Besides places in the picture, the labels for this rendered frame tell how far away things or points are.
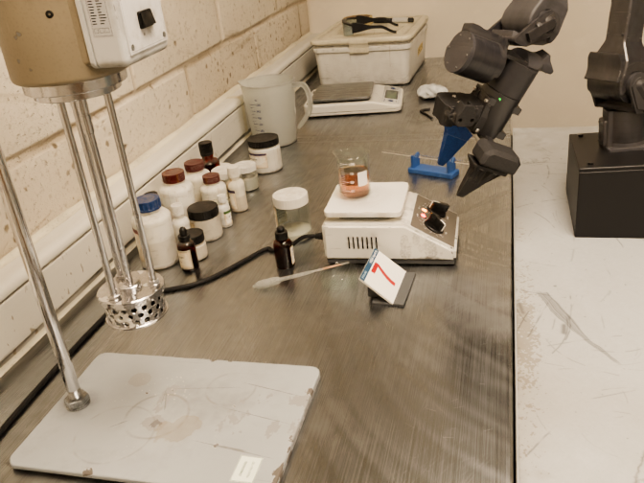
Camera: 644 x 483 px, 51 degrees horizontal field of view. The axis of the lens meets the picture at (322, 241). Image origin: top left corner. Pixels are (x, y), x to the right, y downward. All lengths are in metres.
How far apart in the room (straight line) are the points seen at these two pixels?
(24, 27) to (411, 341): 0.55
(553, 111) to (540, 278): 1.51
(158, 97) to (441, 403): 0.89
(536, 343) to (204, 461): 0.41
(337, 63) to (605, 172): 1.18
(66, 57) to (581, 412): 0.60
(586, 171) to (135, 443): 0.72
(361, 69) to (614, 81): 1.11
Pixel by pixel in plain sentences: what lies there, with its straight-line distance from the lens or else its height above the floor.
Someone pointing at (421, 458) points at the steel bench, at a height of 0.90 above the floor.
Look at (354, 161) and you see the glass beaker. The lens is 1.02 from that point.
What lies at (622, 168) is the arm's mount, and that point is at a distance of 1.08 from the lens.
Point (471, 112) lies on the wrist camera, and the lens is 0.95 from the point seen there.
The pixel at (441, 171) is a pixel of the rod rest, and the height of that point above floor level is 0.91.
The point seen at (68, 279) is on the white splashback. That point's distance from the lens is 1.07.
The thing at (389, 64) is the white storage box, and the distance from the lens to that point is 2.06.
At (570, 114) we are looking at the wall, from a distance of 2.47.
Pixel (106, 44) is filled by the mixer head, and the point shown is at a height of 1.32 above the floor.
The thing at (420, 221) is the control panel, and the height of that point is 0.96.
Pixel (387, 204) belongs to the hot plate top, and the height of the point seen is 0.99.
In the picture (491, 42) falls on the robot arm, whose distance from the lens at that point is 0.96.
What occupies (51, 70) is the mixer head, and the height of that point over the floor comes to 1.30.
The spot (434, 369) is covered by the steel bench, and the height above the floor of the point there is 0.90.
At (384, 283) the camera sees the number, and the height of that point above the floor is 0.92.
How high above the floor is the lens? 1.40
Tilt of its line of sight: 26 degrees down
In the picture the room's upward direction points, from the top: 7 degrees counter-clockwise
